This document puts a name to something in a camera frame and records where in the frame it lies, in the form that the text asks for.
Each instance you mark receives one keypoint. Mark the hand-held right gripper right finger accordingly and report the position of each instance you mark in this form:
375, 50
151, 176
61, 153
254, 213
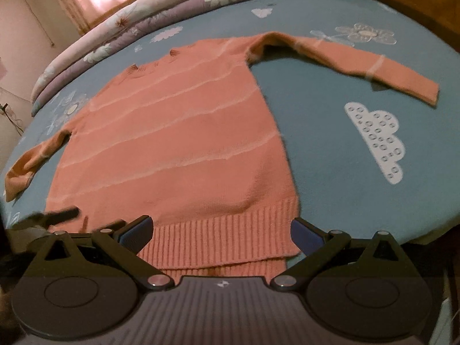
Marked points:
305, 236

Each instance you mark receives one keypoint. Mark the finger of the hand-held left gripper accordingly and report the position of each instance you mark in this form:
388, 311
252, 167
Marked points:
61, 215

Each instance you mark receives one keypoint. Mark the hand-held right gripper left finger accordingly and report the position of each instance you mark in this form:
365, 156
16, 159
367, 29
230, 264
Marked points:
138, 233

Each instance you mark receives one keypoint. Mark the orange knit sweater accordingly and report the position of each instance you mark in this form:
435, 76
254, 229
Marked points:
179, 133

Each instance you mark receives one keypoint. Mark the folded floral quilt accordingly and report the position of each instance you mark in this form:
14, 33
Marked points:
143, 18

